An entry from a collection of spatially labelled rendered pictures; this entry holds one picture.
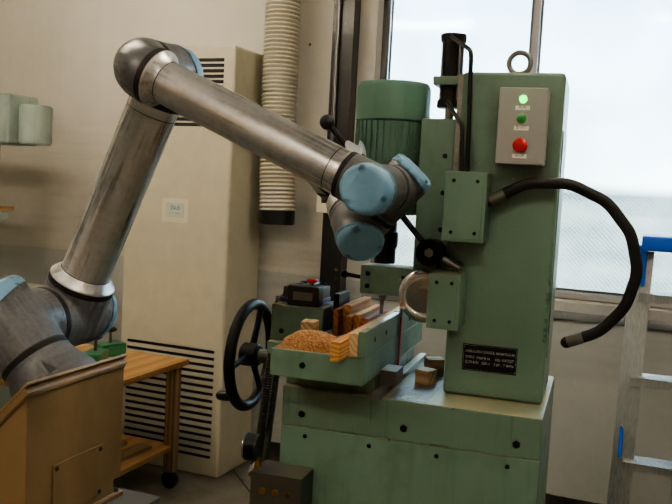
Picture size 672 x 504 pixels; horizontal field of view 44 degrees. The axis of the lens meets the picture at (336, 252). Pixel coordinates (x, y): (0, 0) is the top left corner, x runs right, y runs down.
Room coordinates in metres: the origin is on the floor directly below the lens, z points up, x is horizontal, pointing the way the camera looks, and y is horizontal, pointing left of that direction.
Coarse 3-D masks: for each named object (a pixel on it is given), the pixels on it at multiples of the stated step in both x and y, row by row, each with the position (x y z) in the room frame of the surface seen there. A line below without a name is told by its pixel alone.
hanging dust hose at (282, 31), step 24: (288, 0) 3.45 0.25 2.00; (264, 24) 3.50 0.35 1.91; (288, 24) 3.45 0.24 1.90; (264, 48) 3.48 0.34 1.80; (288, 48) 3.44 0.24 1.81; (264, 72) 3.48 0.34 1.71; (288, 72) 3.45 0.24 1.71; (264, 96) 3.48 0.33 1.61; (288, 96) 3.46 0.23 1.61; (264, 168) 3.45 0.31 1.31; (264, 192) 3.45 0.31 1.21; (288, 192) 3.45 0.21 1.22; (264, 216) 3.44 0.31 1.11; (288, 216) 3.45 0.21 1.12
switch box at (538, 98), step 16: (512, 96) 1.75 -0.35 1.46; (528, 96) 1.74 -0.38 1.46; (544, 96) 1.73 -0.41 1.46; (512, 112) 1.75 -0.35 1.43; (528, 112) 1.74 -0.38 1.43; (544, 112) 1.73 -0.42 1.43; (512, 128) 1.75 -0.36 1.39; (544, 128) 1.73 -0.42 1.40; (496, 144) 1.76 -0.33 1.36; (528, 144) 1.74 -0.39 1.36; (544, 144) 1.73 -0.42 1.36; (496, 160) 1.76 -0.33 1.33; (512, 160) 1.74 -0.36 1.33; (528, 160) 1.73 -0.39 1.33; (544, 160) 1.75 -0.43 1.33
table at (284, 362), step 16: (336, 336) 1.93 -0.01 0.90; (416, 336) 2.19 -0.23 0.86; (272, 352) 1.76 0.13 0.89; (288, 352) 1.75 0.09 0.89; (304, 352) 1.74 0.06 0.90; (384, 352) 1.86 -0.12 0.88; (400, 352) 2.02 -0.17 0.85; (272, 368) 1.76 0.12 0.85; (288, 368) 1.75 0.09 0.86; (304, 368) 1.74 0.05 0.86; (320, 368) 1.73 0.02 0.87; (336, 368) 1.72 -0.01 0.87; (352, 368) 1.70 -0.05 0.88; (368, 368) 1.74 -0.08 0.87; (352, 384) 1.70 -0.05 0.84
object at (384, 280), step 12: (372, 264) 2.00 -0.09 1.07; (384, 264) 2.01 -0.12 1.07; (360, 276) 1.98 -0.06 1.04; (372, 276) 1.97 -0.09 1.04; (384, 276) 1.96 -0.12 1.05; (396, 276) 1.96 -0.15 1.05; (360, 288) 1.98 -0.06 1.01; (372, 288) 1.97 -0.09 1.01; (384, 288) 1.96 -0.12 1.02; (396, 288) 1.95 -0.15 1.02
